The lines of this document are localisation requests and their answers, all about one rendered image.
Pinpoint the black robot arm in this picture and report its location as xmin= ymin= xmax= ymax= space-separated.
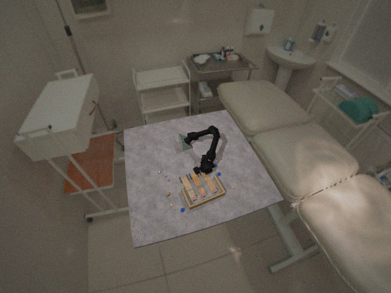
xmin=184 ymin=125 xmax=221 ymax=175

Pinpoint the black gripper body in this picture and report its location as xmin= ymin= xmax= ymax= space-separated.
xmin=193 ymin=163 xmax=215 ymax=175

